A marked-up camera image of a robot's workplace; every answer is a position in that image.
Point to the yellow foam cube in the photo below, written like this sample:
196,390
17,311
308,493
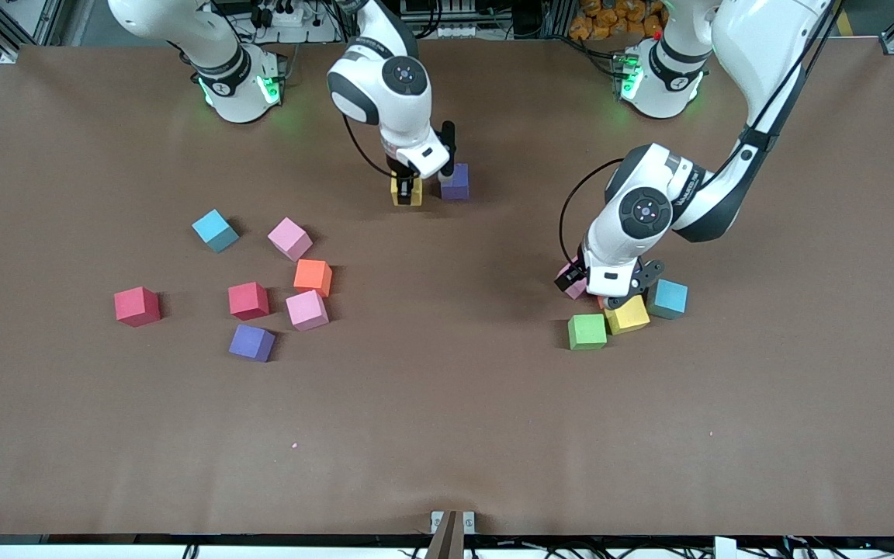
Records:
629,317
416,200

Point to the purple foam cube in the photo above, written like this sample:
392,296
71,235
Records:
252,342
456,185

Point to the brown wooden strip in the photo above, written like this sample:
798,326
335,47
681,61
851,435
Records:
447,539

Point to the pink foam cube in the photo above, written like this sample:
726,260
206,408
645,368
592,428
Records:
289,238
307,310
575,296

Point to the green foam cube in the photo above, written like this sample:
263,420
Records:
587,331

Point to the pile of orange items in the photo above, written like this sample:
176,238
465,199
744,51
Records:
610,19

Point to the white socket bar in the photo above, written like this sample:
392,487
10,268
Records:
459,31

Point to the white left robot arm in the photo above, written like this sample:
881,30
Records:
757,46

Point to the white label tag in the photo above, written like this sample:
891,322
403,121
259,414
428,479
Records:
725,550

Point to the white power strip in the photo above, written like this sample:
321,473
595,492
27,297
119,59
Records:
284,15

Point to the blue foam cube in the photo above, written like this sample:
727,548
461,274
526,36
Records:
214,229
670,301

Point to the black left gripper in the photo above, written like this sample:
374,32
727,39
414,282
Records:
576,278

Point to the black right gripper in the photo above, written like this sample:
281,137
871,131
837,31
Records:
401,171

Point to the red foam cube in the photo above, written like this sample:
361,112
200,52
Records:
136,306
249,300

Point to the small metal bracket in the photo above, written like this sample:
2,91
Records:
436,520

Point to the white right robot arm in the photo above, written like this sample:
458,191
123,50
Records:
373,62

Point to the brown table cover sheet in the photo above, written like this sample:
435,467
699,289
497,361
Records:
447,388

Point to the aluminium frame post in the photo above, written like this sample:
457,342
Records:
559,17

